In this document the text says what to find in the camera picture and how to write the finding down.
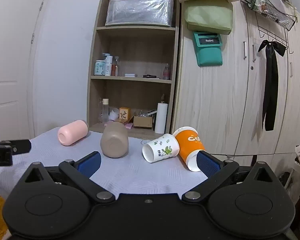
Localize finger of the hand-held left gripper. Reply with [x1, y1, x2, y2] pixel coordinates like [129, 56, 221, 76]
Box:
[10, 139, 32, 155]

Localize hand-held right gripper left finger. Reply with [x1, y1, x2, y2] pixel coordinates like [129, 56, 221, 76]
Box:
[20, 151, 115, 205]

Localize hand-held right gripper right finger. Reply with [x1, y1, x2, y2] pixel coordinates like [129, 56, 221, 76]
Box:
[182, 150, 278, 204]

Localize orange paper cup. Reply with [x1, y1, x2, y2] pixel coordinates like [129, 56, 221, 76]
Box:
[172, 126, 206, 172]

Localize beige cup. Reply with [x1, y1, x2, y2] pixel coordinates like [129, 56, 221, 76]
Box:
[100, 124, 129, 158]

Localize pink cup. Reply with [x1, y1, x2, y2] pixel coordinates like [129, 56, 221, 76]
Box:
[57, 120, 89, 146]

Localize white cup with green print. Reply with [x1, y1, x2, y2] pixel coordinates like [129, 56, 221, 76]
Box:
[142, 133, 180, 163]

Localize light grey table cloth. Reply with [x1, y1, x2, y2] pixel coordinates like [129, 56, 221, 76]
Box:
[0, 126, 208, 198]

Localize clear bottle with beige cap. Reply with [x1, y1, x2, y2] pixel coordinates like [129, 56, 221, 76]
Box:
[101, 98, 109, 124]

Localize yellow floral box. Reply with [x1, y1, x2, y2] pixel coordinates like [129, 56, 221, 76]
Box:
[119, 107, 132, 123]

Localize light wooden wardrobe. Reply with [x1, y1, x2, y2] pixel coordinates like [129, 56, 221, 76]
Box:
[171, 0, 300, 157]

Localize paper towel roll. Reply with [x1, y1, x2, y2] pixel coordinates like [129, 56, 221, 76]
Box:
[154, 102, 169, 134]

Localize small cardboard box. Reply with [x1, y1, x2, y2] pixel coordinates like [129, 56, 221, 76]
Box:
[133, 115, 154, 129]

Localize white door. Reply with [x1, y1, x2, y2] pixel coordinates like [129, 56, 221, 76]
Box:
[0, 0, 52, 142]

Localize pale blue jar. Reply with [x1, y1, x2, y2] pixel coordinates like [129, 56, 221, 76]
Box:
[94, 60, 106, 76]

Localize white pump bottle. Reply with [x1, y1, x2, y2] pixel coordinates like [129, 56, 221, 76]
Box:
[102, 53, 113, 77]

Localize clear reddish bottle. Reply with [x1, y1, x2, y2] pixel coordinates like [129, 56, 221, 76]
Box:
[112, 56, 121, 77]

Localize black ribbon bow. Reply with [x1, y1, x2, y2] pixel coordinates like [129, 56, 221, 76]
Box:
[258, 39, 287, 132]

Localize teal pouch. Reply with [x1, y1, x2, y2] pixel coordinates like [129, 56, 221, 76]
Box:
[192, 31, 224, 67]

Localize wooden shelf unit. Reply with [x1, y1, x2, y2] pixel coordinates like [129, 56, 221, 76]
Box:
[86, 0, 181, 140]

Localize green bag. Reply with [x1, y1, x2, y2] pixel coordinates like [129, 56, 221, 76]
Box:
[184, 0, 234, 35]

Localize grey wrapped storage box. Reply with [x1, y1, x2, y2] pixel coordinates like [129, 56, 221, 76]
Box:
[105, 0, 175, 28]

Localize black wire hook rack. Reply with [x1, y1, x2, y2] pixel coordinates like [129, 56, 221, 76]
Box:
[257, 17, 294, 55]

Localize black wire basket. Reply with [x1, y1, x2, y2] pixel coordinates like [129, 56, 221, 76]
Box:
[240, 0, 298, 32]

